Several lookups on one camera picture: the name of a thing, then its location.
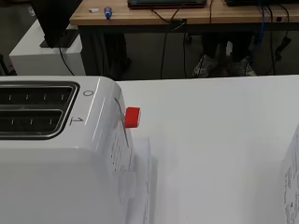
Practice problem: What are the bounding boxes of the red toaster lever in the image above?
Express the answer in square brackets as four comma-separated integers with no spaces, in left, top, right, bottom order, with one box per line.
[123,106,142,129]

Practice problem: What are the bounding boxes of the person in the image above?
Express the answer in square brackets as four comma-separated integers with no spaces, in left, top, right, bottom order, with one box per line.
[192,32,258,78]

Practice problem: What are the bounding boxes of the wooden desk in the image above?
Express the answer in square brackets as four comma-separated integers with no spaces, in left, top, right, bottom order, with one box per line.
[69,0,299,34]

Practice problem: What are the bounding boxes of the white steel toaster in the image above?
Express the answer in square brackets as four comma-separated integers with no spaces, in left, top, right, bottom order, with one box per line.
[0,76,138,224]

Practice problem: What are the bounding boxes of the blue marker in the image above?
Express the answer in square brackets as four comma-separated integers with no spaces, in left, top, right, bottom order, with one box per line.
[104,6,113,21]

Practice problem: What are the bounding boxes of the dark laptop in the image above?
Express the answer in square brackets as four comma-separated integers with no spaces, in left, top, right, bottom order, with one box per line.
[126,0,208,10]

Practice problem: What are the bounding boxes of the white cabinet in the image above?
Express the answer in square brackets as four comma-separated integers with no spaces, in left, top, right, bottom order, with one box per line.
[8,19,87,77]

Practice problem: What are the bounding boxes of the black monitor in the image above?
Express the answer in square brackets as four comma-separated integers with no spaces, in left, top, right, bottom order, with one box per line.
[29,0,84,49]

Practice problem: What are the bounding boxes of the black laptop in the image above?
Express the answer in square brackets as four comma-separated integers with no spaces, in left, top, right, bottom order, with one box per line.
[223,0,299,7]

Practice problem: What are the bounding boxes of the large white flat box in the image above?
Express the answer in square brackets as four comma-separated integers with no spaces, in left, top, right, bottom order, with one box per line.
[281,123,299,224]

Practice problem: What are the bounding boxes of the black desk cable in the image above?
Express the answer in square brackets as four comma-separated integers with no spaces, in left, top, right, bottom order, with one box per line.
[149,5,189,80]

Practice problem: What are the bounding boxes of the black monitor cable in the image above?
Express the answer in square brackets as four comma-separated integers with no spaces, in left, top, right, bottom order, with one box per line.
[58,46,76,77]

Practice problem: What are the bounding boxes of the blue desk cable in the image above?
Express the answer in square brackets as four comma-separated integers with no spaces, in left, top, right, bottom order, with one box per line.
[248,0,267,64]

